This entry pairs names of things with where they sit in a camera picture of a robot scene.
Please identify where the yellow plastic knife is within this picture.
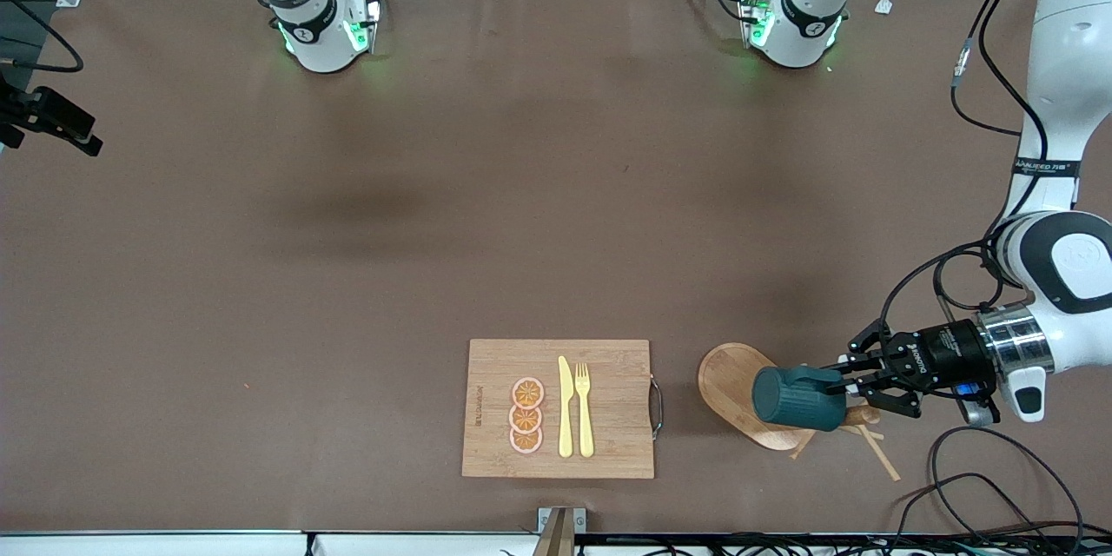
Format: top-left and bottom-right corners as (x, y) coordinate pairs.
(557, 355), (576, 459)

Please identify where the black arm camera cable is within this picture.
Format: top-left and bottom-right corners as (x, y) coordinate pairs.
(879, 0), (1049, 366)
(0, 0), (86, 76)

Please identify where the teal cup with handle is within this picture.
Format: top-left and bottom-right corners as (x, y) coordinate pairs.
(751, 365), (849, 434)

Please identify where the brown table cover mat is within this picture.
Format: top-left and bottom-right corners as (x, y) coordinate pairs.
(0, 0), (1112, 536)

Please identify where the white table edge rail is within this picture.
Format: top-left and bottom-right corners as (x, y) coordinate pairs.
(0, 530), (539, 556)

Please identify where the yellow plastic fork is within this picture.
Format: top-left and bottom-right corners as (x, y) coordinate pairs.
(574, 362), (596, 459)

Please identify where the bamboo cutting board, metal handle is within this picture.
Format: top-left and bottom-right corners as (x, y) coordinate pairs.
(461, 339), (665, 480)

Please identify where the black cable bundle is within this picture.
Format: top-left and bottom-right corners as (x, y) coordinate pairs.
(573, 533), (1112, 556)

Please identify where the wooden cup rack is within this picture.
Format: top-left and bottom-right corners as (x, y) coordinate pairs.
(698, 342), (903, 482)

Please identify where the silver camera mount bracket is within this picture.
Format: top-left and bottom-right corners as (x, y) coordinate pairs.
(534, 506), (588, 556)

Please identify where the black looped cable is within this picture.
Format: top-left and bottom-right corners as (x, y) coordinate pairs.
(928, 427), (1085, 541)
(890, 473), (1048, 556)

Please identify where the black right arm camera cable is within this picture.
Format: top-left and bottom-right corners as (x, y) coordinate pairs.
(0, 0), (86, 76)

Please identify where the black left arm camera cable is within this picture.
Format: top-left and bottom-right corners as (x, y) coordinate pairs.
(879, 0), (1049, 366)

